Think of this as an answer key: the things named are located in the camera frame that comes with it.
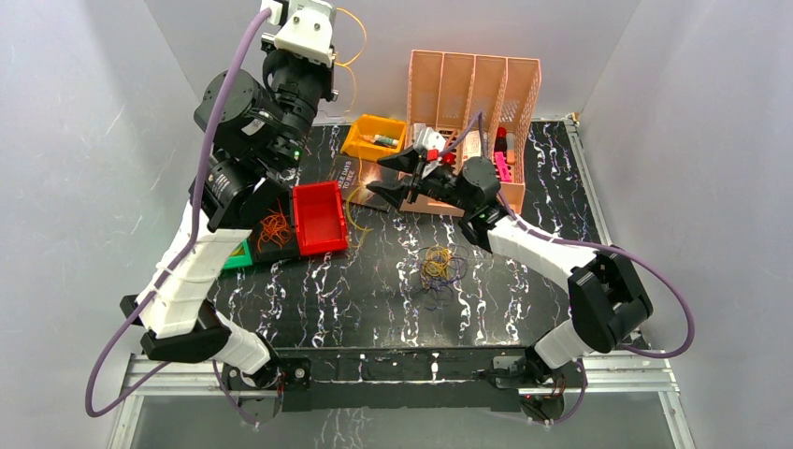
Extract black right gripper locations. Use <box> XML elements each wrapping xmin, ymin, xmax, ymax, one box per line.
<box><xmin>367</xmin><ymin>144</ymin><xmax>474</xmax><ymax>212</ymax></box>

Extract orange cable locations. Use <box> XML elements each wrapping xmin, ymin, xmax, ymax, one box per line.
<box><xmin>254</xmin><ymin>197</ymin><xmax>296</xmax><ymax>253</ymax></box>

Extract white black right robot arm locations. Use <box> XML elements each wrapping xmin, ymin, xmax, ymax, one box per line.
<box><xmin>368</xmin><ymin>148</ymin><xmax>654</xmax><ymax>387</ymax></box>

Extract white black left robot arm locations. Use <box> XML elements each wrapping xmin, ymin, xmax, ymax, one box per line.
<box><xmin>123</xmin><ymin>50</ymin><xmax>336</xmax><ymax>389</ymax></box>

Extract green white glue stick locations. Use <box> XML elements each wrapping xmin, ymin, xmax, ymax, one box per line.
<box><xmin>360</xmin><ymin>135</ymin><xmax>399</xmax><ymax>149</ymax></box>

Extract dark book Three Days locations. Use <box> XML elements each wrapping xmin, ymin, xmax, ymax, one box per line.
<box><xmin>328</xmin><ymin>154</ymin><xmax>399</xmax><ymax>211</ymax></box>

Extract small white eraser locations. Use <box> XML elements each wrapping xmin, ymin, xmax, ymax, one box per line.
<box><xmin>411</xmin><ymin>123</ymin><xmax>426</xmax><ymax>140</ymax></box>

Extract yellow plastic bin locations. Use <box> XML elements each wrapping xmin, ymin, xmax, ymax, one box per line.
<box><xmin>341</xmin><ymin>114</ymin><xmax>407</xmax><ymax>162</ymax></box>

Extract white grey card box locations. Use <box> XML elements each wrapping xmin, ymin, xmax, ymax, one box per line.
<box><xmin>458</xmin><ymin>130</ymin><xmax>483</xmax><ymax>162</ymax></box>

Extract red plastic bin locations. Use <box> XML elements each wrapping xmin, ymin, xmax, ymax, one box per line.
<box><xmin>292</xmin><ymin>181</ymin><xmax>349</xmax><ymax>256</ymax></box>

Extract pink plastic file organizer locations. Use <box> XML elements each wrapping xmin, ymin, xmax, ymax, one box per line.
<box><xmin>404</xmin><ymin>50</ymin><xmax>541</xmax><ymax>212</ymax></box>

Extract orange highlighter marker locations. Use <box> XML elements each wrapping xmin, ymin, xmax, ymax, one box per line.
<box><xmin>506</xmin><ymin>133</ymin><xmax>517</xmax><ymax>166</ymax></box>

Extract black plastic bin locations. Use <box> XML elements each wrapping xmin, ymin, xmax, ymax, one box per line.
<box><xmin>248</xmin><ymin>193</ymin><xmax>300</xmax><ymax>264</ymax></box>

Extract green plastic bin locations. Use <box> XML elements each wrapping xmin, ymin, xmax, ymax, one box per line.
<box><xmin>223</xmin><ymin>239</ymin><xmax>253</xmax><ymax>270</ymax></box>

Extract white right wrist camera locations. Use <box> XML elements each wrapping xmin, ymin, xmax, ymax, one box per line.
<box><xmin>412</xmin><ymin>126</ymin><xmax>447</xmax><ymax>162</ymax></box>

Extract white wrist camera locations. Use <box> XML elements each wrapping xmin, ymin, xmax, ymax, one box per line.
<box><xmin>260</xmin><ymin>0</ymin><xmax>337</xmax><ymax>68</ymax></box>
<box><xmin>412</xmin><ymin>126</ymin><xmax>447</xmax><ymax>162</ymax></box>

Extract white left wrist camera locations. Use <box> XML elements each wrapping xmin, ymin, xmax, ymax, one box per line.
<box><xmin>260</xmin><ymin>0</ymin><xmax>337</xmax><ymax>68</ymax></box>

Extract black metal base rail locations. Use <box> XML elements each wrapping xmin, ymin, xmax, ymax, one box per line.
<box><xmin>220</xmin><ymin>346</ymin><xmax>568</xmax><ymax>423</ymax></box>

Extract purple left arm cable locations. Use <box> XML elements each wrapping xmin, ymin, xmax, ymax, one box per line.
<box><xmin>84</xmin><ymin>7</ymin><xmax>274</xmax><ymax>428</ymax></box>

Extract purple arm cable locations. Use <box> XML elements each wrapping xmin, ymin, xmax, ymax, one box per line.
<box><xmin>442</xmin><ymin>111</ymin><xmax>697</xmax><ymax>426</ymax></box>
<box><xmin>84</xmin><ymin>7</ymin><xmax>274</xmax><ymax>428</ymax></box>

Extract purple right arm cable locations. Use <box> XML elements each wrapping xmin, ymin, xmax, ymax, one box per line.
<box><xmin>442</xmin><ymin>111</ymin><xmax>697</xmax><ymax>426</ymax></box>

